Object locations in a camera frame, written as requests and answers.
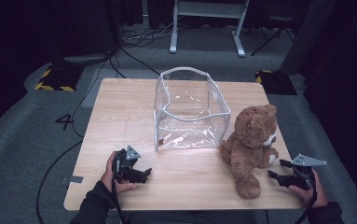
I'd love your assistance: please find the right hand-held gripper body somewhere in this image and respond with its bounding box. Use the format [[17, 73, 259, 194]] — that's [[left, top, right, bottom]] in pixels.
[[286, 153, 328, 191]]

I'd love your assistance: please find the right hand-held gripper cable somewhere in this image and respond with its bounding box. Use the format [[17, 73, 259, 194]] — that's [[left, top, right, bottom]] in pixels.
[[293, 174, 319, 224]]

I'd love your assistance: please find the brown teddy bear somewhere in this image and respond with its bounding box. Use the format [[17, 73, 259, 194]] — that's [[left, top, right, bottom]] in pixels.
[[218, 104, 281, 200]]

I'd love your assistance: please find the white metal stand frame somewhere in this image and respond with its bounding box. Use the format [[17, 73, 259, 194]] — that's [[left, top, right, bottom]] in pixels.
[[169, 0, 251, 58]]

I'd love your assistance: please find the person's right hand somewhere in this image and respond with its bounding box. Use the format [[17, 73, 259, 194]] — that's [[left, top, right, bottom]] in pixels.
[[287, 169, 329, 209]]

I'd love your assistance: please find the bundle of floor cables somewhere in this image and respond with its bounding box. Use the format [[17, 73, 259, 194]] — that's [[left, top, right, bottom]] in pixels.
[[121, 18, 175, 49]]

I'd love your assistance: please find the grey padded column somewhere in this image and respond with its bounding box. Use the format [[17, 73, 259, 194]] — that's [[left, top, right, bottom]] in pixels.
[[279, 0, 337, 76]]

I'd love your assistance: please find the black yellow-striped base plate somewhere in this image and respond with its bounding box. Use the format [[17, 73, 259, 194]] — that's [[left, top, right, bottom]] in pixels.
[[254, 69, 298, 96], [34, 63, 85, 92]]

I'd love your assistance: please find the black tripod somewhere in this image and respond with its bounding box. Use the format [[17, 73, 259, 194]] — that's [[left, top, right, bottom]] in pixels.
[[250, 15, 295, 57]]

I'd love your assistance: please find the left hand-held gripper cable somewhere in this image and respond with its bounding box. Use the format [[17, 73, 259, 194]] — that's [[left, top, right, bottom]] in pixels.
[[111, 155, 127, 224]]

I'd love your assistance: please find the clear plastic storage bag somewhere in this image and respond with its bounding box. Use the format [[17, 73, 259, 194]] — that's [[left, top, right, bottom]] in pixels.
[[153, 66, 232, 152]]

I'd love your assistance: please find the person's left hand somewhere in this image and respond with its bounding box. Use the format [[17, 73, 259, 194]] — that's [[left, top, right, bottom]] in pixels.
[[100, 150, 138, 196]]

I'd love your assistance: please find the grey tape piece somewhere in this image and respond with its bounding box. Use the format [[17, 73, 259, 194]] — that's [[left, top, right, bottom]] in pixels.
[[61, 175, 84, 185]]

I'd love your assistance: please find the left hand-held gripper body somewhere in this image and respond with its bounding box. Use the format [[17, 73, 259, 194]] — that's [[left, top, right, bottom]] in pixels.
[[113, 145, 143, 185]]

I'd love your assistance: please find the hand-held gripper cable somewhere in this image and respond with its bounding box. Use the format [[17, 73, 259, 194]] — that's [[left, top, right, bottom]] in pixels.
[[293, 174, 319, 224], [111, 155, 127, 224]]

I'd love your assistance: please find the long black floor cable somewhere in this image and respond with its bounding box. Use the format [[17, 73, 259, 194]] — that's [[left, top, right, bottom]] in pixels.
[[35, 59, 128, 224]]

